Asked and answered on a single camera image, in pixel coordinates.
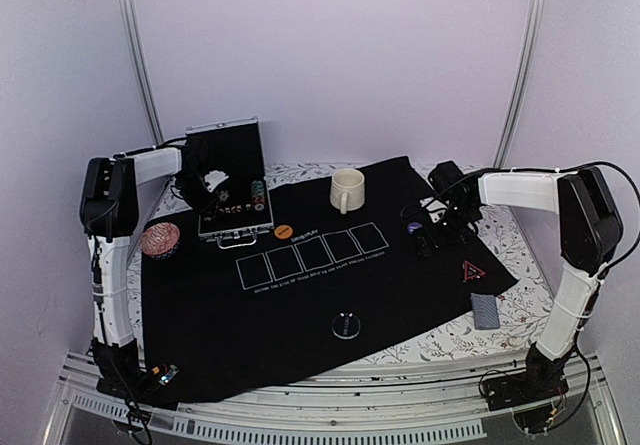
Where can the dice row in case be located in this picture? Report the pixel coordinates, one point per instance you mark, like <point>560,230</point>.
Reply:
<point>236,209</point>

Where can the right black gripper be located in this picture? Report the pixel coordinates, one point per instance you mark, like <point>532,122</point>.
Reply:
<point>423,241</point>

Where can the left aluminium frame post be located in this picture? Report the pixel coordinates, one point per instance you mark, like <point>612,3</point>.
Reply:
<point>141,74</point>

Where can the aluminium frame post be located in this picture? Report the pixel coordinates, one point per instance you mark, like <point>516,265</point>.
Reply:
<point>531,31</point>
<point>141,74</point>

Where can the black poker table mat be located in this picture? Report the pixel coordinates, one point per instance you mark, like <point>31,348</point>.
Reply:
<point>249,317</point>

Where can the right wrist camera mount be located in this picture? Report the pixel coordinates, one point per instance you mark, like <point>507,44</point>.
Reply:
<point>443,175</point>

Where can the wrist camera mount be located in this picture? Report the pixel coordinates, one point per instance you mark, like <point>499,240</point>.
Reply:
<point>443,175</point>
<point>216,179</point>

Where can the small green circuit board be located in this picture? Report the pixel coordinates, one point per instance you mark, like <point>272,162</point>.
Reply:
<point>163,373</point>

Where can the right aluminium frame post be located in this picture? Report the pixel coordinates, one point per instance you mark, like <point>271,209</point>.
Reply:
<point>531,31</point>

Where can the blue patterned card deck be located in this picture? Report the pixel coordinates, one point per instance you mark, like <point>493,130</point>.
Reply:
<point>485,312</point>

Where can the clear black dealer button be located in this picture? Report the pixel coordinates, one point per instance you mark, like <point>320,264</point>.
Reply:
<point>346,326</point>

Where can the aluminium poker chip case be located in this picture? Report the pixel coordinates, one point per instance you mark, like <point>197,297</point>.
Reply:
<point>234,147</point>

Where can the orange big blind button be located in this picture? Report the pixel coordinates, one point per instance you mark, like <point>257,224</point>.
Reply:
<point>283,232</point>

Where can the red triangle black token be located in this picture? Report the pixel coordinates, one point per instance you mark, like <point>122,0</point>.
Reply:
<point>471,272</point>

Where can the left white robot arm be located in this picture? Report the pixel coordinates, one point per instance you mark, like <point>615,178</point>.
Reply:
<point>109,214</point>

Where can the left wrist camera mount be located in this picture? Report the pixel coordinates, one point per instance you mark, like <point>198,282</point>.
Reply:
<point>216,179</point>

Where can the front aluminium rail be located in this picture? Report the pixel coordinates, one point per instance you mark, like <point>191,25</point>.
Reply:
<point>410,403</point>

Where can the purple small blind button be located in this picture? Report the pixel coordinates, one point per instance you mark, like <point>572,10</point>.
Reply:
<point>413,227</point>

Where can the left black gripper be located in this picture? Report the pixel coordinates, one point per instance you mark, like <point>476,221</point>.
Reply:
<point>203,207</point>

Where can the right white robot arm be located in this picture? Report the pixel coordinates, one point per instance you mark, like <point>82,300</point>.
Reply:
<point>590,229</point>

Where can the cream ceramic mug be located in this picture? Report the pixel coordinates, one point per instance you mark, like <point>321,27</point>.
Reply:
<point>347,191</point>

